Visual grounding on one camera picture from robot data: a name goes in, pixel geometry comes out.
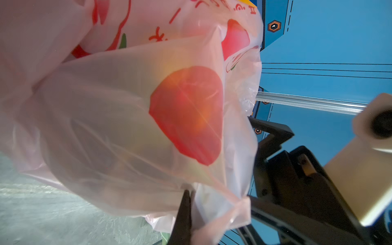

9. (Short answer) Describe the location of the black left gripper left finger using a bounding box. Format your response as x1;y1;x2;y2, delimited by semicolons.
167;190;192;245

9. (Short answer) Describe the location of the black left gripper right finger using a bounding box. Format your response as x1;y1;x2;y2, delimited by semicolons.
249;196;366;245

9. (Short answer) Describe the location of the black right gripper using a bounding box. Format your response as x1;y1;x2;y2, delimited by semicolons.
249;117;371;242

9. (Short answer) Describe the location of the pink printed plastic bag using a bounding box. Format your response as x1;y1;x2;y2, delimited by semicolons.
1;1;263;245

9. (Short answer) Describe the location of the light green fruit plate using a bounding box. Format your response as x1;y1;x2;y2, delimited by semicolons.
161;232;170;245

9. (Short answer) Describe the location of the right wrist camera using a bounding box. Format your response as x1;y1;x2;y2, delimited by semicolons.
324;93;392;227

